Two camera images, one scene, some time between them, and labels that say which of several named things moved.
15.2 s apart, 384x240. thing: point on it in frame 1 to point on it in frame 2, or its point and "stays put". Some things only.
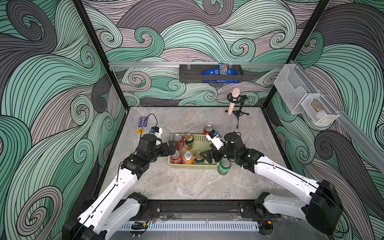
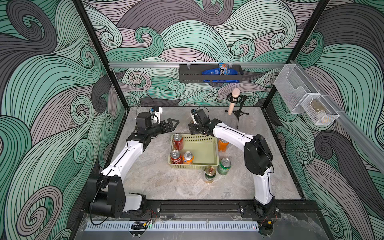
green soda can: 224,165 stays put
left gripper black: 170,149 to 169,128
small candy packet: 223,68 stays put
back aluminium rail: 196,63 stays put
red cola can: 176,158 stays put
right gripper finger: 208,155 to 193,128
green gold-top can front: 198,159 to 210,173
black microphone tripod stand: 238,103 stays put
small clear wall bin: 318,109 stays put
